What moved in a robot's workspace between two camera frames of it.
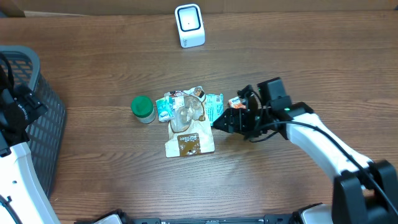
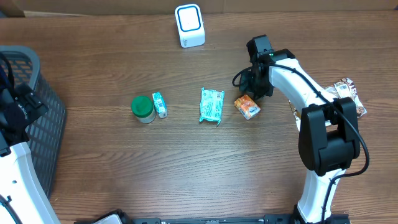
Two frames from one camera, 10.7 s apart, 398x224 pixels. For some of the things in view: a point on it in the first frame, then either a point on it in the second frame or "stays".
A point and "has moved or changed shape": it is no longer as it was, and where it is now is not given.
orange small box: [236, 103] has moved or changed shape
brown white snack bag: [189, 133] to [343, 88]
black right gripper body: [254, 121] to [258, 86]
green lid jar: [142, 107] stays
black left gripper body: [34, 104] stays
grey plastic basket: [47, 146] stays
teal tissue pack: [214, 106] stays
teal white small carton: [165, 109] has moved or changed shape
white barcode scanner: [189, 25] stays
